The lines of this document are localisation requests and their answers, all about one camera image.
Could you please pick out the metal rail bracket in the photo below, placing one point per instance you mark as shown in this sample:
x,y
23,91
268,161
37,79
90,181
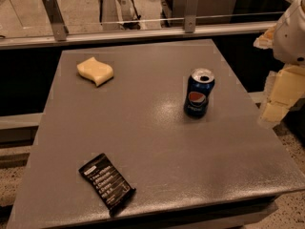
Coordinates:
x,y
190,15
59,29

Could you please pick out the left metal rail bracket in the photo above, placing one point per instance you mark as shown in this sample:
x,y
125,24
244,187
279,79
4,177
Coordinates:
x,y
59,29

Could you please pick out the blue pepsi can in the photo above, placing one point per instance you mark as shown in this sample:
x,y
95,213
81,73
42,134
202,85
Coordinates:
x,y
200,85

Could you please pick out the yellow wavy sponge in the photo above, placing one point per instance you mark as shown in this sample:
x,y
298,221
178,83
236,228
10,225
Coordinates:
x,y
95,71

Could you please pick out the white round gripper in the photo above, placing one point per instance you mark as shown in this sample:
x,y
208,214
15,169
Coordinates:
x,y
291,38

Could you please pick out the black rxbar chocolate wrapper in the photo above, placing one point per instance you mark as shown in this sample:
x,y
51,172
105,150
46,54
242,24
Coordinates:
x,y
107,182

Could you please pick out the horizontal metal rail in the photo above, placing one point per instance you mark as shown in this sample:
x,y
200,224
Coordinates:
x,y
135,36

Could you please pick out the right metal rail bracket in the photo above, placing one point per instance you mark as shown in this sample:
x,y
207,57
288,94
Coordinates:
x,y
190,15

